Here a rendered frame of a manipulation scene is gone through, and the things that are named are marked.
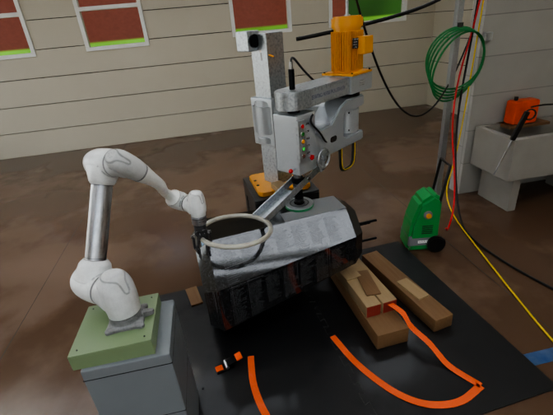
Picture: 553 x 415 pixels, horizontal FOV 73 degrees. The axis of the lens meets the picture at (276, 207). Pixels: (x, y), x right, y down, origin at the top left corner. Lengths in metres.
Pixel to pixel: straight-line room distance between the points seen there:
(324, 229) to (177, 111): 6.32
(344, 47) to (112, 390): 2.60
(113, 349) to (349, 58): 2.42
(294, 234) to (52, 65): 7.07
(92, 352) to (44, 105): 7.52
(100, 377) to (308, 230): 1.55
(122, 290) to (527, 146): 4.01
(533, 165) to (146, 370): 4.14
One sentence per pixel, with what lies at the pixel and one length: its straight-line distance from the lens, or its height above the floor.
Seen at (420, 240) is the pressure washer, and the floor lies 0.13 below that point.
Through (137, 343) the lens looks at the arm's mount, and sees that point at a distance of 1.92.
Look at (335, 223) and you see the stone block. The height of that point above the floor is 0.77.
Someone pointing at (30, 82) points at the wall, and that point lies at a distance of 9.10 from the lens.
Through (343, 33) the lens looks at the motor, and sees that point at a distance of 3.03.
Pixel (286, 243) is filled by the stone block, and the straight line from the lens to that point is 2.64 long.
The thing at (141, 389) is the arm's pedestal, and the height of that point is 0.61.
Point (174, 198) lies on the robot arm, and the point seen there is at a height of 1.24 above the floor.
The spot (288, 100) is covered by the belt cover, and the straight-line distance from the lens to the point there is 2.52.
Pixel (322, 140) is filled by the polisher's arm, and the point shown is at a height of 1.32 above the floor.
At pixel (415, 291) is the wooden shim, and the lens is 3.23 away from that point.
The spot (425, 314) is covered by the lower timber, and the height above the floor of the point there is 0.10.
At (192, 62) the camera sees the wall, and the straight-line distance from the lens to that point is 8.47.
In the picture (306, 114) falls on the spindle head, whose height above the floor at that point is 1.56.
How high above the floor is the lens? 2.14
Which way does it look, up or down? 27 degrees down
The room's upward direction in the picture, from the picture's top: 5 degrees counter-clockwise
